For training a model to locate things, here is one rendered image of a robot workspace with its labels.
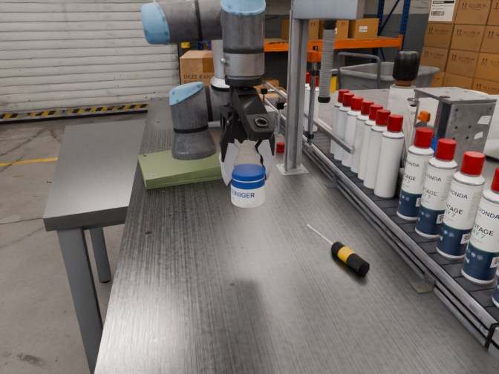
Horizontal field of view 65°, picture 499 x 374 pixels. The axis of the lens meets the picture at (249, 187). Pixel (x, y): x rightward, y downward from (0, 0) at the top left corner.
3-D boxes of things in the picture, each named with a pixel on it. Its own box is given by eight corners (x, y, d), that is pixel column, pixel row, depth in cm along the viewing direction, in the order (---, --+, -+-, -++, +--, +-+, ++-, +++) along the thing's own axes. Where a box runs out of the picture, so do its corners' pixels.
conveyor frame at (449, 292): (546, 340, 63) (556, 317, 61) (486, 349, 62) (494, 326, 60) (283, 106, 211) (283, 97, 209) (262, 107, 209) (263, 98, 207)
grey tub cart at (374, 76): (374, 136, 439) (386, 44, 399) (428, 151, 394) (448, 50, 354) (319, 153, 389) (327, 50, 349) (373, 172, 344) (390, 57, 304)
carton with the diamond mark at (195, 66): (237, 120, 177) (236, 57, 165) (183, 121, 176) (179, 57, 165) (237, 105, 204) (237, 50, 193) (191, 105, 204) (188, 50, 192)
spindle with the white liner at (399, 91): (413, 139, 142) (428, 52, 130) (390, 140, 141) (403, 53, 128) (399, 132, 150) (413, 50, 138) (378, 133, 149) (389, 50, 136)
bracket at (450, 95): (497, 102, 82) (498, 97, 82) (449, 104, 80) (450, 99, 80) (454, 90, 94) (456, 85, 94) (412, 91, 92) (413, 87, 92)
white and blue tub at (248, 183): (269, 205, 80) (270, 174, 77) (237, 211, 78) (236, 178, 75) (258, 191, 86) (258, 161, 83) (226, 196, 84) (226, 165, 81)
